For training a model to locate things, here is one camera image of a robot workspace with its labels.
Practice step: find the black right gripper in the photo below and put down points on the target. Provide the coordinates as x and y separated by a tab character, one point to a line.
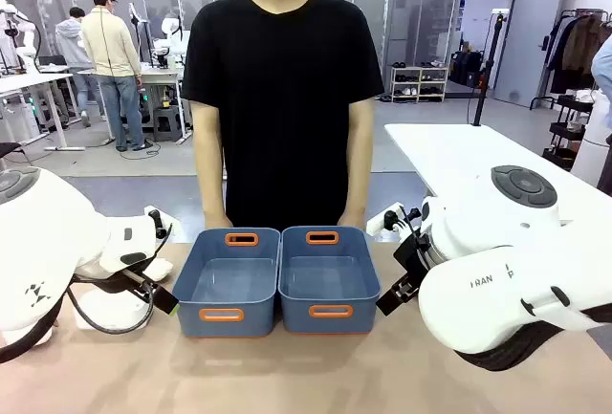
412	263

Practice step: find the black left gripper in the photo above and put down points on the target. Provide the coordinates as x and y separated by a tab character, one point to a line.
143	285

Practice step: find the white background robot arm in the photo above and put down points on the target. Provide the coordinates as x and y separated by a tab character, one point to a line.
19	31

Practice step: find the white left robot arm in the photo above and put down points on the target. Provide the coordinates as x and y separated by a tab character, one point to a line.
48	242

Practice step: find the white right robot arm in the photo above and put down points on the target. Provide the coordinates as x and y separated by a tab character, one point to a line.
478	289

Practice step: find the person's right forearm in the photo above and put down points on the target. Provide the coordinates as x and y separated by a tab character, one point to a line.
212	184

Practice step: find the person's left forearm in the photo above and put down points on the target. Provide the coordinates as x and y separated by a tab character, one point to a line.
356	184

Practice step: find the person's left hand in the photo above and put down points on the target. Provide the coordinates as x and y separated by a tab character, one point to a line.
351	221

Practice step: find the person's right hand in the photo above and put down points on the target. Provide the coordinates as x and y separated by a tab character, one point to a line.
217	222

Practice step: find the grey step stool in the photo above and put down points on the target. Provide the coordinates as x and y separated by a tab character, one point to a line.
168	123

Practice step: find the white shoe rack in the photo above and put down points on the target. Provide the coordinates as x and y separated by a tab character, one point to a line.
420	83

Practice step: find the person in black t-shirt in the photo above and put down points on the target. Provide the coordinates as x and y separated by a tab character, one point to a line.
282	98

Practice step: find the black bags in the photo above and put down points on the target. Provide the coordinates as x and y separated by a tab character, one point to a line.
466	69

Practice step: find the black utility cart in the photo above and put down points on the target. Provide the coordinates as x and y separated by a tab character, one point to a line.
569	132

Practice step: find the man in cream sweater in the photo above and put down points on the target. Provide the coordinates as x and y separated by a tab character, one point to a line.
112	60

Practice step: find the black tripod stand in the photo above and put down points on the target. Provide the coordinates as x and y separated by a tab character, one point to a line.
487	70

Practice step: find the white desk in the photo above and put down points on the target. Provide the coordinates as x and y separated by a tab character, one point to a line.
28	84

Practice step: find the person in grey hoodie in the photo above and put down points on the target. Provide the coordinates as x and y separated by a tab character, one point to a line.
72	46

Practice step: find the grey door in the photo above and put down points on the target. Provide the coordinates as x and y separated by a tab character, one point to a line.
526	41

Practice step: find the black clothes rack with coats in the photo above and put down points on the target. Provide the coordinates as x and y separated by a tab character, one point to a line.
581	50

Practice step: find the person in blue shirt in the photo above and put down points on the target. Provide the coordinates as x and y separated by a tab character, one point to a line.
603	65

